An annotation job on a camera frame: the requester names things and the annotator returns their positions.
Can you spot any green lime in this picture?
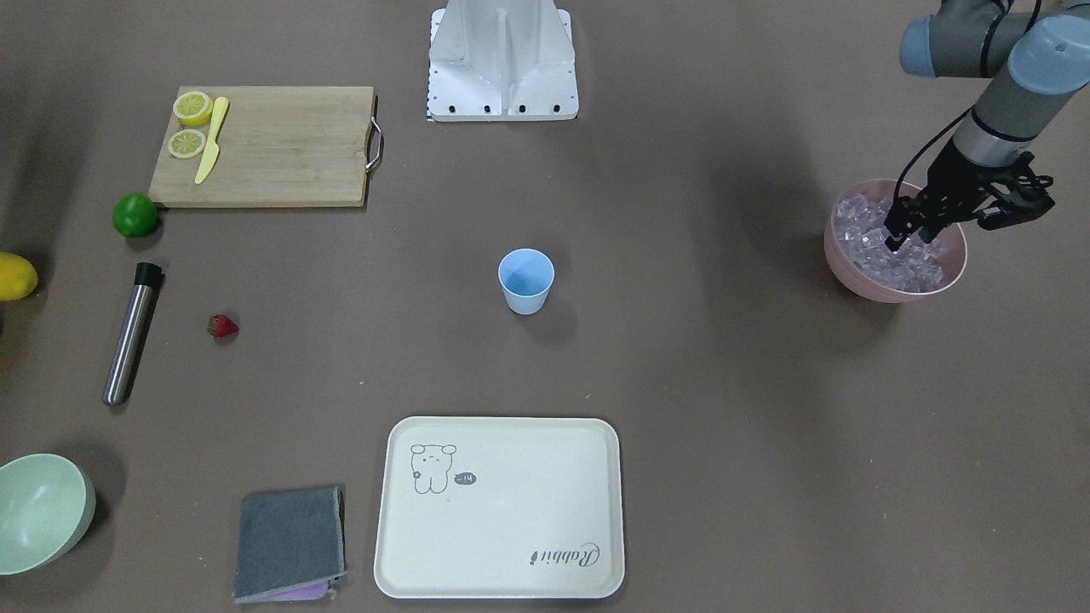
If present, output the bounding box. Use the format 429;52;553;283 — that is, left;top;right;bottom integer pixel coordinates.
112;192;159;238

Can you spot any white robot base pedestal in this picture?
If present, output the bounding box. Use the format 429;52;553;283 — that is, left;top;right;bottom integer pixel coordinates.
426;1;580;122

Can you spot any lemon half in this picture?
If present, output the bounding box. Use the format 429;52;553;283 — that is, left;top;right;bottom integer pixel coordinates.
166;129;207;160
172;91;214;128

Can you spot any bamboo cutting board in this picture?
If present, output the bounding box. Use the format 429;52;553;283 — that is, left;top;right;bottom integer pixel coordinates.
148;85;382;209

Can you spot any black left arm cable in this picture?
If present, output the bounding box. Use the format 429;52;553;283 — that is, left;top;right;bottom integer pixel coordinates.
891;0;1044;214

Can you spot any mint green bowl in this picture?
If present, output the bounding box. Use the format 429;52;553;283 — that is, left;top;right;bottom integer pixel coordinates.
1;453;96;576

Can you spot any grey folded cloth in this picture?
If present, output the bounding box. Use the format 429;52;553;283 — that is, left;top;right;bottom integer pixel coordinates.
231;485;346;604

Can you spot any lemon half upper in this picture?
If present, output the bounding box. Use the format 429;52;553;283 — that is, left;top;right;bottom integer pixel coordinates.
172;91;214;128

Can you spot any cream rabbit serving tray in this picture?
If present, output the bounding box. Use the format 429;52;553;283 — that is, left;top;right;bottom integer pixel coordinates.
373;416;626;600

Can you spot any red strawberry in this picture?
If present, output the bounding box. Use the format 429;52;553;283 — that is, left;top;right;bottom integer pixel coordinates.
206;313;240;339

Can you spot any lemon half lower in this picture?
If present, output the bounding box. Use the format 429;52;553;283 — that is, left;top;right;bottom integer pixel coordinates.
166;129;207;160

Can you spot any yellow lemon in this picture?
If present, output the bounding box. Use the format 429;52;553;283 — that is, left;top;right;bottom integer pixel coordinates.
0;251;39;301

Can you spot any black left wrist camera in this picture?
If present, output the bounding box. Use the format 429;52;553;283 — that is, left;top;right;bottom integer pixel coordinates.
972;151;1055;232

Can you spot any light blue plastic cup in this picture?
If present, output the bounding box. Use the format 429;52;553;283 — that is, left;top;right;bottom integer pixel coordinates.
497;248;555;317

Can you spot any yellow plastic knife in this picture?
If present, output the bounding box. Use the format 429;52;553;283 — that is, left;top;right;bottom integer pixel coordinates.
193;96;230;185

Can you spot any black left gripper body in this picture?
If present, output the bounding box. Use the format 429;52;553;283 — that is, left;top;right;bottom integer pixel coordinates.
912;143;1024;225

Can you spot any pile of clear ice cubes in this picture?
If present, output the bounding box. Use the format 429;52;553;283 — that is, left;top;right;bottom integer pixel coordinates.
833;192;954;295

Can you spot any pink bowl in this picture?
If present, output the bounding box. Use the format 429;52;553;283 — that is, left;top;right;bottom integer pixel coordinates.
823;179;968;304

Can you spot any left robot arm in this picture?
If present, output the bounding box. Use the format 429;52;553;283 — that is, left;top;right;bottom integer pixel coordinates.
884;1;1089;252

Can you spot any steel muddler black tip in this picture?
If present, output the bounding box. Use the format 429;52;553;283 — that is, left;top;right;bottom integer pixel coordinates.
102;261;166;407

